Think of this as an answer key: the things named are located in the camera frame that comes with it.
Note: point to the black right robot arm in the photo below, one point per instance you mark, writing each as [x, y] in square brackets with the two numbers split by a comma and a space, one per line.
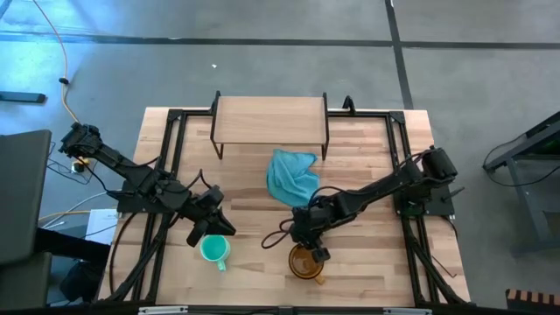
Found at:
[372, 197]

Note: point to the white paper sheet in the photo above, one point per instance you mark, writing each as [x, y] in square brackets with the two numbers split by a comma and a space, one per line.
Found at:
[101, 225]

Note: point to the black metal table frame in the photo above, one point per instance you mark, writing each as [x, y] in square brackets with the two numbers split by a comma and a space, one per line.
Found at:
[367, 114]

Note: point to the black hex key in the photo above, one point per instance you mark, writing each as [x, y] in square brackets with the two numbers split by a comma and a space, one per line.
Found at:
[442, 265]

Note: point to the teal mug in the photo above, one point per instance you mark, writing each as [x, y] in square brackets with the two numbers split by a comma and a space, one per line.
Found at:
[214, 249]

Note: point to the blue cloth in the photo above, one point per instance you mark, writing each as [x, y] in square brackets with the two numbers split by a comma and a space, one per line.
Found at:
[289, 179]

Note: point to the black beam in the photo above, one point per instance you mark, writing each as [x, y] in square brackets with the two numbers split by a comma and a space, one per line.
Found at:
[70, 245]

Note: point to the black bag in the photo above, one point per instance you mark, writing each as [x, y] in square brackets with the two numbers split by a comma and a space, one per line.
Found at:
[81, 280]

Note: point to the amber glass mug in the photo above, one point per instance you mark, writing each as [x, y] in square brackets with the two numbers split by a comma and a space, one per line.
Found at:
[304, 268]

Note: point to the yellow plug with adapter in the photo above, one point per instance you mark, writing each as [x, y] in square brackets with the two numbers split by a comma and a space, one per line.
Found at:
[79, 167]

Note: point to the orange black striped block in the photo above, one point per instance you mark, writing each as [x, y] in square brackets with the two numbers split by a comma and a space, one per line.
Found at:
[531, 299]

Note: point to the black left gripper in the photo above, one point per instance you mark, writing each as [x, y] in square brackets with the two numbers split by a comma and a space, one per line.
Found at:
[199, 232]

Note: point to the dark grey monitor panel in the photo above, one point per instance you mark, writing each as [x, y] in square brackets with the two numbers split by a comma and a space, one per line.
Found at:
[22, 192]

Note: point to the grey metal cart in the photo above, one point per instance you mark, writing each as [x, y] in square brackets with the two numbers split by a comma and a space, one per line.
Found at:
[531, 149]

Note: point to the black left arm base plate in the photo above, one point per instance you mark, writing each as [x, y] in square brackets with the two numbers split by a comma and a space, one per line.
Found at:
[131, 205]

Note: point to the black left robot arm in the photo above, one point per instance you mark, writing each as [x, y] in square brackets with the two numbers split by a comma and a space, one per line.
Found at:
[131, 168]

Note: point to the dark grey box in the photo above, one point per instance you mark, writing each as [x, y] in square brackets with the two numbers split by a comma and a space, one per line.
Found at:
[22, 284]

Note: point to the silver metal bracket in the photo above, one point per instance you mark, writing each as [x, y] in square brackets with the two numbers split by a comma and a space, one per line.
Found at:
[162, 310]
[407, 311]

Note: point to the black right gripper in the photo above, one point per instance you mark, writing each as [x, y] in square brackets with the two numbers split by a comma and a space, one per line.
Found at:
[308, 227]

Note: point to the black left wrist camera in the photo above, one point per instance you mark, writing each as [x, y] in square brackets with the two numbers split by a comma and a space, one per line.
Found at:
[211, 197]

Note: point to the black flat floor bar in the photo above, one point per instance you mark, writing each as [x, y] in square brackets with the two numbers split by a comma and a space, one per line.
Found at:
[22, 97]

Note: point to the wooden shelf black legs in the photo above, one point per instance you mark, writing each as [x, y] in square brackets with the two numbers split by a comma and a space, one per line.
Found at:
[269, 120]

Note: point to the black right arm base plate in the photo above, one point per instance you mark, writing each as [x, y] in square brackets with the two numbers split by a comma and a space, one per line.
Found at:
[437, 206]

